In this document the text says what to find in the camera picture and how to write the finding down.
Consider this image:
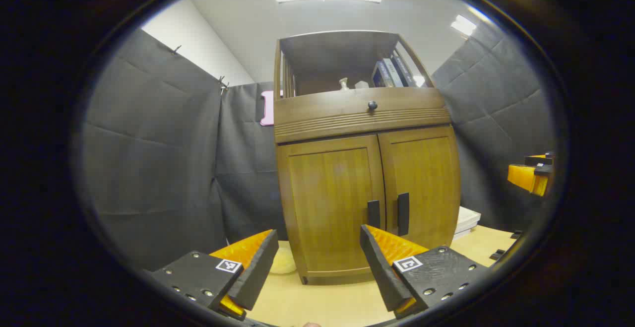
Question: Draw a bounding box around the stack of white flat boxes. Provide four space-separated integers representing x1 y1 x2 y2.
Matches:
454 206 482 241

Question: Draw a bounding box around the small ceiling light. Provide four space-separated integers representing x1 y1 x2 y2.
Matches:
450 14 477 36

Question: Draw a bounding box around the brown wooden shoe cabinet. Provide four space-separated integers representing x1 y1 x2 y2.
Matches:
273 30 462 285

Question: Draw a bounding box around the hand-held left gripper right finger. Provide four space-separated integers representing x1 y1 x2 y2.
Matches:
360 224 492 319

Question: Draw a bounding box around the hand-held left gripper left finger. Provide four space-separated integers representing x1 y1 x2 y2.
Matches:
149 229 279 322

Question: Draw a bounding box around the wooden cabinet door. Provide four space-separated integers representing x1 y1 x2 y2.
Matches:
276 135 386 278
378 126 461 251

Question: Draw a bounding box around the dark blue book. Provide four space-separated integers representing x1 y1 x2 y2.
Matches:
372 61 395 88

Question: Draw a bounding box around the grey book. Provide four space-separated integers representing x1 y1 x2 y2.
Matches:
382 58 405 88

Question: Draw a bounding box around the pale yellow round sponge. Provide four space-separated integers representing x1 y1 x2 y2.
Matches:
270 247 297 274

